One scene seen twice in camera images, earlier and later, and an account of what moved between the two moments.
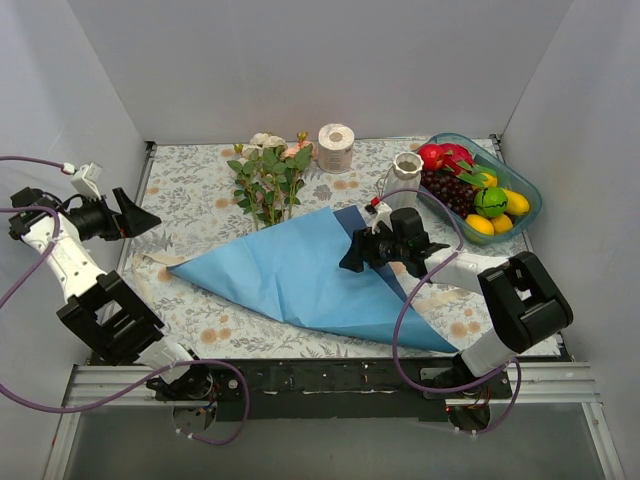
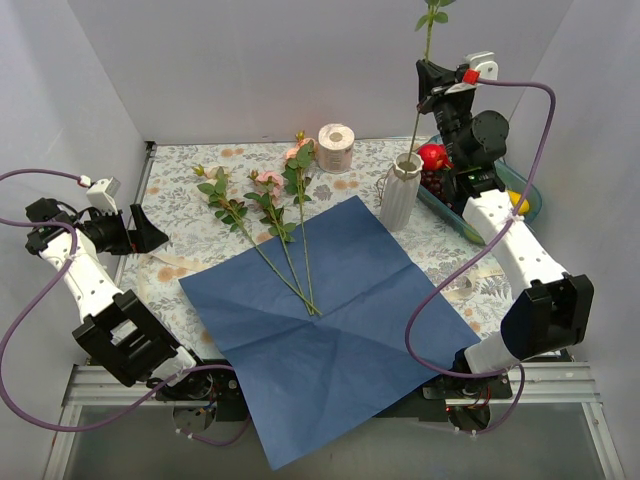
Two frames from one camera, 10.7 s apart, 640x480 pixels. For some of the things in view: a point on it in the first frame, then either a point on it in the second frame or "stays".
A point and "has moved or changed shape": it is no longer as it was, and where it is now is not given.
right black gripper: (368, 246) → (439, 92)
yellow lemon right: (517, 204) stays
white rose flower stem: (261, 173) → (438, 16)
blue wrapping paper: (298, 264) has moved or changed shape
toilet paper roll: (335, 148) stays
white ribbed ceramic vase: (406, 174) stays
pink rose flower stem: (257, 201) → (231, 211)
